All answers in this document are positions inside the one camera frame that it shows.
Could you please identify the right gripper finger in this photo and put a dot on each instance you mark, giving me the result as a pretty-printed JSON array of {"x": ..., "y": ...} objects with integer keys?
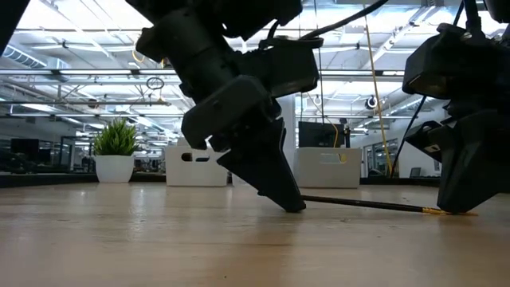
[{"x": 474, "y": 167}]

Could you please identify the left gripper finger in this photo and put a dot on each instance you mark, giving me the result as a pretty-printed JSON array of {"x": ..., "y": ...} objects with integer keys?
[{"x": 271, "y": 171}]

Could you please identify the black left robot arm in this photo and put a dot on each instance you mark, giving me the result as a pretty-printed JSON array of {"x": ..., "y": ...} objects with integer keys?
[{"x": 223, "y": 12}]

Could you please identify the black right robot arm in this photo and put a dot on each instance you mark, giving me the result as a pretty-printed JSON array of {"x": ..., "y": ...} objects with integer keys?
[{"x": 498, "y": 12}]

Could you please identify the black monitor screen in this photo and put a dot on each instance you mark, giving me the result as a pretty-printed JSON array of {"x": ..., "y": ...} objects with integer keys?
[{"x": 318, "y": 135}]

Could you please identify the green plant in white pot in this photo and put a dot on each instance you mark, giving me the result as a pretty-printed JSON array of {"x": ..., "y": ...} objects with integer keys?
[{"x": 115, "y": 167}]

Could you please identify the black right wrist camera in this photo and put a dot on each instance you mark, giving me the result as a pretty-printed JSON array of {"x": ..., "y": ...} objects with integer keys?
[{"x": 442, "y": 64}]

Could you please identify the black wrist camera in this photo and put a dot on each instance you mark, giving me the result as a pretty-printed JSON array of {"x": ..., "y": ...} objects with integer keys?
[
  {"x": 287, "y": 68},
  {"x": 442, "y": 64}
]

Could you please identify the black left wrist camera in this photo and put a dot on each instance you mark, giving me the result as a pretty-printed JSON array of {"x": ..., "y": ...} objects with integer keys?
[{"x": 287, "y": 68}]

